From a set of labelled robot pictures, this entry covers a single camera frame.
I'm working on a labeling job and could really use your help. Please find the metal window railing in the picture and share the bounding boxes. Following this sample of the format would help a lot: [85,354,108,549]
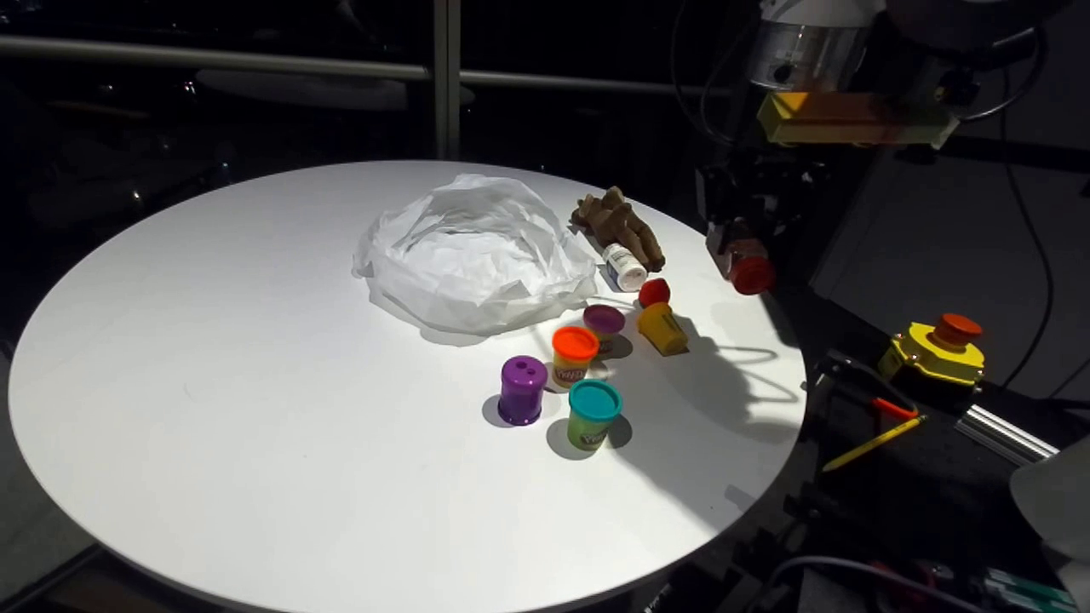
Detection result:
[0,0,701,153]

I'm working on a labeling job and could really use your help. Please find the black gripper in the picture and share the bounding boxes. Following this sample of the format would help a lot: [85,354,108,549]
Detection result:
[710,153,813,254]

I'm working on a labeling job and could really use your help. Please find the white plastic bag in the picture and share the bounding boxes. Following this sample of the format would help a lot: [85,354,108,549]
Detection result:
[355,174,598,338]

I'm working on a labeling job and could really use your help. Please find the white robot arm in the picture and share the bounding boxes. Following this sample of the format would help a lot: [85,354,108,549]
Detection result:
[698,0,883,253]

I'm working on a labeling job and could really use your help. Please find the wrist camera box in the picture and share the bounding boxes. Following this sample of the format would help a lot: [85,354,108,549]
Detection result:
[757,87,957,151]

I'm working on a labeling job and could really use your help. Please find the white cylinder container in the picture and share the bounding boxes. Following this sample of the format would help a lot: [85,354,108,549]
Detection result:
[603,245,647,292]

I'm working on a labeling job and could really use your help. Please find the yellow red pencil tools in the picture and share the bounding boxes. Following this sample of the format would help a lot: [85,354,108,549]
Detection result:
[823,394,925,473]

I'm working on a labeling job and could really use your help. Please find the red round toy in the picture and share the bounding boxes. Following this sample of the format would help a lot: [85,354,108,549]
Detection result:
[638,280,670,308]

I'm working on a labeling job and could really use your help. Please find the purple plastic cylinder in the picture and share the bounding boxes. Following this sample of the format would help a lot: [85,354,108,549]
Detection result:
[497,354,548,425]

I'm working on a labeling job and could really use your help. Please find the brown red toy block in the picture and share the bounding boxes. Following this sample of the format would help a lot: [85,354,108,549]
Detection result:
[730,242,777,296]

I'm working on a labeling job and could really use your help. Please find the orange lid dough cup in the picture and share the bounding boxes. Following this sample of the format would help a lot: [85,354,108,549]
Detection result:
[553,327,598,385]

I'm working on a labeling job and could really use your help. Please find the yellow plastic cylinder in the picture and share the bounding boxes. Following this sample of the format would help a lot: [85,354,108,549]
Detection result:
[638,303,688,354]

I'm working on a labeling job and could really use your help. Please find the teal lid dough cup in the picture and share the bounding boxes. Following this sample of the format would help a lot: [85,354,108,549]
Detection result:
[565,383,622,448]

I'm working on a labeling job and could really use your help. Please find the brown plush toy animal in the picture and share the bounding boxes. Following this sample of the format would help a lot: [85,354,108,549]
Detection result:
[568,187,663,271]

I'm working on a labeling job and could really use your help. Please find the yellow red emergency stop button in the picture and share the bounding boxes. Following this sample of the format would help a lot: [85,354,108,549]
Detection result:
[880,314,989,388]

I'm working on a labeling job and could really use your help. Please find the magenta lid dough cup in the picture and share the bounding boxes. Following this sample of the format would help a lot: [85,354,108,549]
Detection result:
[584,303,626,339]

